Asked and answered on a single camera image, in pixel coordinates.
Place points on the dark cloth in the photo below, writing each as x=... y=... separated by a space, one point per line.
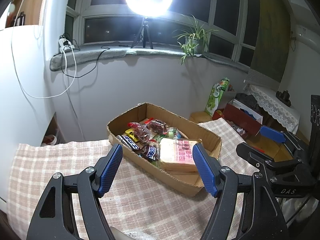
x=247 y=102

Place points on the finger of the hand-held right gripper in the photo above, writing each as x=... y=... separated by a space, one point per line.
x=272 y=133
x=252 y=153

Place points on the potted spider plant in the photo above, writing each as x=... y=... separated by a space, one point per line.
x=193 y=42

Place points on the open red box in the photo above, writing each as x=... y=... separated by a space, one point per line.
x=240 y=117

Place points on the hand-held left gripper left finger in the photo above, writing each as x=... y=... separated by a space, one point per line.
x=110 y=170

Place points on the yellow snack packet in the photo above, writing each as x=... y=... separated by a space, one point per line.
x=130 y=133

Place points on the green carton box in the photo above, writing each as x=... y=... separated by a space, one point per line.
x=213 y=100

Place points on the sliced bread packet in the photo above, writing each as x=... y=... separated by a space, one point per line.
x=175 y=155

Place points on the green candy packet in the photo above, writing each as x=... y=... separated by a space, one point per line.
x=173 y=132

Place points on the white power strip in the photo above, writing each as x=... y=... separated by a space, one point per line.
x=65 y=43

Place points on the olive curtain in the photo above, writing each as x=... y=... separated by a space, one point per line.
x=272 y=30

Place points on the cardboard box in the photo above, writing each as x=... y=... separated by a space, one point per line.
x=175 y=180

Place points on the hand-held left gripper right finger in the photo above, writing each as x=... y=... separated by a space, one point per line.
x=205 y=170

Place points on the long brown chocolate bar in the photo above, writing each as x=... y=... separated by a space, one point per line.
x=128 y=142

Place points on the red white bag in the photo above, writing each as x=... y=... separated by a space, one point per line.
x=50 y=140

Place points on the grey windowsill cloth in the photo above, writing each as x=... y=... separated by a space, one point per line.
x=82 y=57

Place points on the small brown chocolate bar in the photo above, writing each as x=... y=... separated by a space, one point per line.
x=151 y=152

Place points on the red dried fruit packet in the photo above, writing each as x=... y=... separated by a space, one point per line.
x=140 y=132
x=157 y=126

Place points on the person's right hand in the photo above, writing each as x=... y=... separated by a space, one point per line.
x=292 y=210

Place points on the checked tablecloth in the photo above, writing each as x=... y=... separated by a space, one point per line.
x=62 y=155

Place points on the white window frame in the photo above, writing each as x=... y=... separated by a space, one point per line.
x=105 y=15

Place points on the wooden shelf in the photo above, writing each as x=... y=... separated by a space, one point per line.
x=32 y=5

